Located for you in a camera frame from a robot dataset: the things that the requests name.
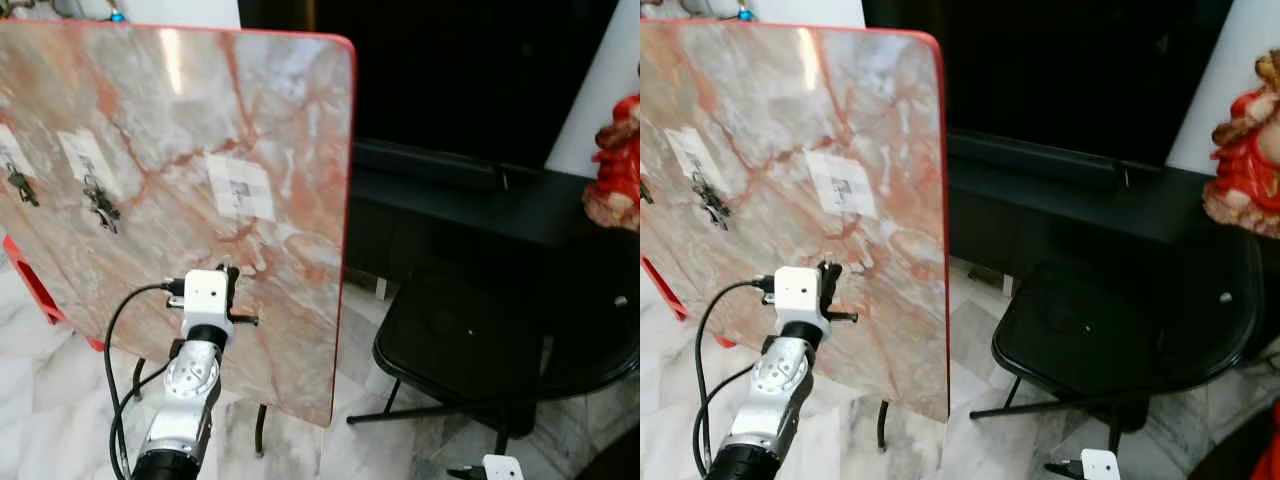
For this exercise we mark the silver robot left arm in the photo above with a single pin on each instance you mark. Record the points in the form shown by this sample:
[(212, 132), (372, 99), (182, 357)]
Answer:
[(775, 395), (185, 400)]

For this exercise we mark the white paper label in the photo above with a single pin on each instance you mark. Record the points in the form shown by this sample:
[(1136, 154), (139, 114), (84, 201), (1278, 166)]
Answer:
[(80, 150), (225, 170), (690, 150), (8, 150), (825, 170)]

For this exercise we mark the dark metal key bunch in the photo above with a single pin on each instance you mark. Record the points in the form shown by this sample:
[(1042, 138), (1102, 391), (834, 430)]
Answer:
[(645, 190), (22, 187), (102, 205), (712, 200)]

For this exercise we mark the black folding chair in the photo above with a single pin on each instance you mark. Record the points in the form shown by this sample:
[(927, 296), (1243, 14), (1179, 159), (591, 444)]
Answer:
[(1100, 320), (470, 330)]

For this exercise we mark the marble folding table red rim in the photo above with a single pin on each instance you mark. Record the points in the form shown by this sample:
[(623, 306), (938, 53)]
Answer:
[(290, 150), (900, 150)]

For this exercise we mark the red robed figurine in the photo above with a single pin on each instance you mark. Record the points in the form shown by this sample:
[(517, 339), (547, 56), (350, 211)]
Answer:
[(620, 170), (1245, 170)]

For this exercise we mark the black low tv console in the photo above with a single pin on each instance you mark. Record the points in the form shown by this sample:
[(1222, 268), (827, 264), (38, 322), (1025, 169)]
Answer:
[(1150, 215), (540, 210)]

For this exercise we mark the blue stem trophy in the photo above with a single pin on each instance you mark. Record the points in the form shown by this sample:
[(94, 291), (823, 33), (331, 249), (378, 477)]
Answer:
[(745, 14), (117, 15)]

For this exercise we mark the black television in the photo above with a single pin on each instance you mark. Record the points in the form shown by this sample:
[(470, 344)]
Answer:
[(1050, 70), (450, 70)]

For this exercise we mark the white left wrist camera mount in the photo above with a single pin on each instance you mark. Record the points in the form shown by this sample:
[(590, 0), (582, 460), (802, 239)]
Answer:
[(795, 290), (205, 292)]

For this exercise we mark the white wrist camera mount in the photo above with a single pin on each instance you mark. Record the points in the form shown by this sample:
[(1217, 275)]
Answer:
[(205, 292), (503, 469), (1100, 465), (795, 290)]

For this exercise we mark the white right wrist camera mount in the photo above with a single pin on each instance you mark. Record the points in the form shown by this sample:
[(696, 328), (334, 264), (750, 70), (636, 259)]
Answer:
[(1100, 465), (503, 469)]

